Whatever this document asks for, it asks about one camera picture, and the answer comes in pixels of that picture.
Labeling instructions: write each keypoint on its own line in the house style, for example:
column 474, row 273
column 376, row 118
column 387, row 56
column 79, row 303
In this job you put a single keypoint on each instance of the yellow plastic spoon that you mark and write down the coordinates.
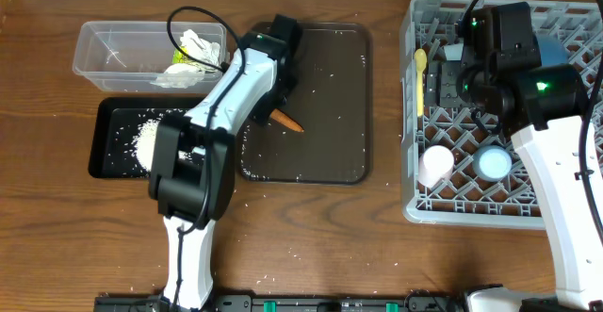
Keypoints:
column 421, row 61

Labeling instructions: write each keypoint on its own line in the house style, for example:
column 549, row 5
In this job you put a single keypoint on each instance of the yellow snack wrapper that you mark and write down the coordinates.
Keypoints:
column 179, row 56

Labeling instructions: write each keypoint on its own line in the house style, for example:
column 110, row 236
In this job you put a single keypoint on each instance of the grey dishwasher rack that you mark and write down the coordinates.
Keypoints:
column 465, row 199

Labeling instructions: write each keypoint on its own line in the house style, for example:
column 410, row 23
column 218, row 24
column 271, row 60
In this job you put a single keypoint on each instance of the white rice pile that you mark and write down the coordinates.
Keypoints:
column 144, row 144

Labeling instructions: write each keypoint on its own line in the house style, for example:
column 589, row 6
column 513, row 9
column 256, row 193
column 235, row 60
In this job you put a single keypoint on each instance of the clear plastic bin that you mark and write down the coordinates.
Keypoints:
column 133, row 56

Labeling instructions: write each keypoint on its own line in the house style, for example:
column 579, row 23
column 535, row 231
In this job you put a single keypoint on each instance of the dark blue plate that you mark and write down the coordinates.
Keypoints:
column 553, row 50

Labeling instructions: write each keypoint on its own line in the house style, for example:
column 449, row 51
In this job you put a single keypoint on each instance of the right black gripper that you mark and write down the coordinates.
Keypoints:
column 448, row 84

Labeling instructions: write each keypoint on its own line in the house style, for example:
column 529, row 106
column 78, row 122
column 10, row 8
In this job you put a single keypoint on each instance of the pink cup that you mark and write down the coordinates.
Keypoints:
column 435, row 164

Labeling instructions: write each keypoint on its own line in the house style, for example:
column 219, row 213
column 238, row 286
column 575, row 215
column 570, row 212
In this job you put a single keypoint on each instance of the light blue bowl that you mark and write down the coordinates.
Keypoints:
column 453, row 52

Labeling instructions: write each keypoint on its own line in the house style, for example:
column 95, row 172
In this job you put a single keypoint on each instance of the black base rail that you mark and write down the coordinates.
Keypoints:
column 246, row 303

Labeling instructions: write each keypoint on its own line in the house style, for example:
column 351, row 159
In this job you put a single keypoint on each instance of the light blue cup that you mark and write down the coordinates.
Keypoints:
column 492, row 163

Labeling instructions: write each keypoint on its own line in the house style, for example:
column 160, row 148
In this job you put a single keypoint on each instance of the brown serving tray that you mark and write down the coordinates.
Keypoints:
column 332, row 104

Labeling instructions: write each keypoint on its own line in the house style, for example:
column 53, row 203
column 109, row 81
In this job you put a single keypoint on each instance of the black waste tray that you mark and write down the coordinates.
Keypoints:
column 117, row 123

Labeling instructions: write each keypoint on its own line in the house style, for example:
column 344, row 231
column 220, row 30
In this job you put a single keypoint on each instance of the white tissue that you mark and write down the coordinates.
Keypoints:
column 203, row 56

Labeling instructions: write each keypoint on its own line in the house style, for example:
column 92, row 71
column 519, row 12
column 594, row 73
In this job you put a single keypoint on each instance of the orange carrot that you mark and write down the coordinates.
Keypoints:
column 278, row 116

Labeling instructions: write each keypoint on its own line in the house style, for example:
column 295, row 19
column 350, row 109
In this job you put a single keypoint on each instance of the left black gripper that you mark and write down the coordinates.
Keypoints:
column 281, row 100

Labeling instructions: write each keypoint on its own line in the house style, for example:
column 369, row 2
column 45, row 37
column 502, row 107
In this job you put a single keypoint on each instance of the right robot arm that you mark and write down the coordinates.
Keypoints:
column 544, row 108

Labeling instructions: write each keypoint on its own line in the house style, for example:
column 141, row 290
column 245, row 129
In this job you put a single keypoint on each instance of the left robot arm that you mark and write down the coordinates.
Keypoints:
column 193, row 171

